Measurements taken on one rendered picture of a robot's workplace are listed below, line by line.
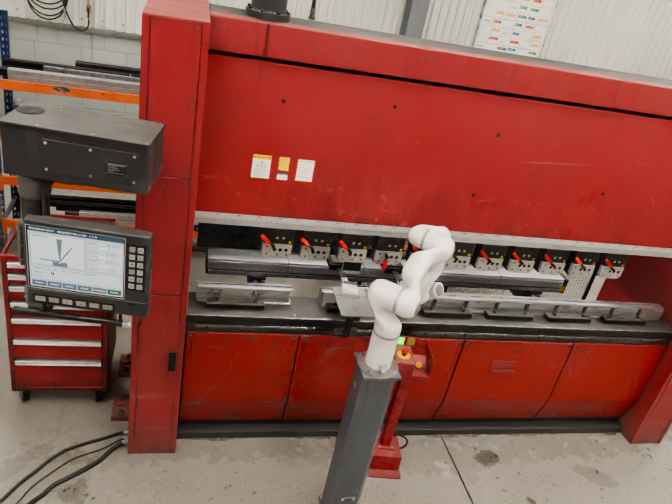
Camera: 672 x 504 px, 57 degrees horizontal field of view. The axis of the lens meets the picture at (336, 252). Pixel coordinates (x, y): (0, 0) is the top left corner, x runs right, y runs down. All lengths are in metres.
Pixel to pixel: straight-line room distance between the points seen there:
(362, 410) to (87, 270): 1.34
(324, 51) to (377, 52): 0.24
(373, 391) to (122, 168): 1.44
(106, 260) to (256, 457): 1.71
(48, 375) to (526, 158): 2.84
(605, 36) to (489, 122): 5.66
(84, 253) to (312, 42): 1.27
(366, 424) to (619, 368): 1.97
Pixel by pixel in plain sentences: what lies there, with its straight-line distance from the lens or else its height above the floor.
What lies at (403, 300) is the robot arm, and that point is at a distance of 2.58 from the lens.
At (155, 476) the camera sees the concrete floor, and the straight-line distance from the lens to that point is 3.59.
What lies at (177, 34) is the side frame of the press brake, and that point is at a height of 2.24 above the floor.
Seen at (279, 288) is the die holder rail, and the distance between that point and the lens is 3.28.
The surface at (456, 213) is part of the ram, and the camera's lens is 3.28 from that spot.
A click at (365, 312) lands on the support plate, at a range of 3.18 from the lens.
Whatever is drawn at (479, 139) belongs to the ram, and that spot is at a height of 1.92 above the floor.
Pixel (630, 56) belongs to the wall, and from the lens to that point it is 9.03.
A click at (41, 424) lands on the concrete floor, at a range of 3.90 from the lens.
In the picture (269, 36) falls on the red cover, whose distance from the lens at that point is 2.74.
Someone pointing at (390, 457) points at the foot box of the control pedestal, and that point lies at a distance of 3.72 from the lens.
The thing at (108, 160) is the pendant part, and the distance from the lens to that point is 2.27.
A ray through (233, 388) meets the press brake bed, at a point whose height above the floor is 0.39.
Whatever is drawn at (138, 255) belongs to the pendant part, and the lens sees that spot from 2.38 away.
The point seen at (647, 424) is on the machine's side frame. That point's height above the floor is 0.18.
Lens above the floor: 2.73
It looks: 28 degrees down
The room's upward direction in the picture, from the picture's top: 12 degrees clockwise
